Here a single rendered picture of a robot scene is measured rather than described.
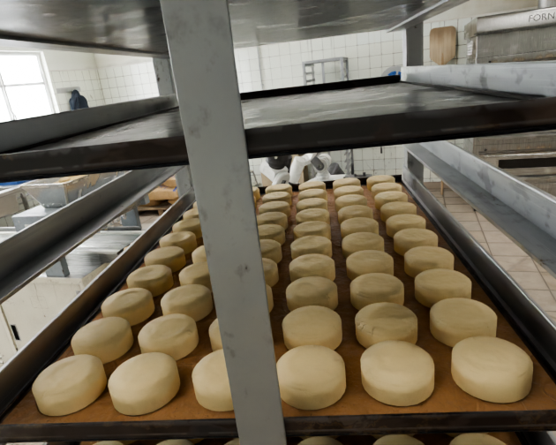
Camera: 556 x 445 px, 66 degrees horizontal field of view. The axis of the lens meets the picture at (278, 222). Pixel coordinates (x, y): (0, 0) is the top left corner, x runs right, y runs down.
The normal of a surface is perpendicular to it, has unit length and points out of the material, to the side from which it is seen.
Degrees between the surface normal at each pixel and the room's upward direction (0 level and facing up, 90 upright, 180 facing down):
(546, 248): 0
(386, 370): 0
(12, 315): 90
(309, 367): 0
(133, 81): 90
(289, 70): 90
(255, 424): 90
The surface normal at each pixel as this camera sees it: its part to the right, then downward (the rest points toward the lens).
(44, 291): -0.29, 0.33
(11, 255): 0.99, -0.07
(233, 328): -0.08, 0.33
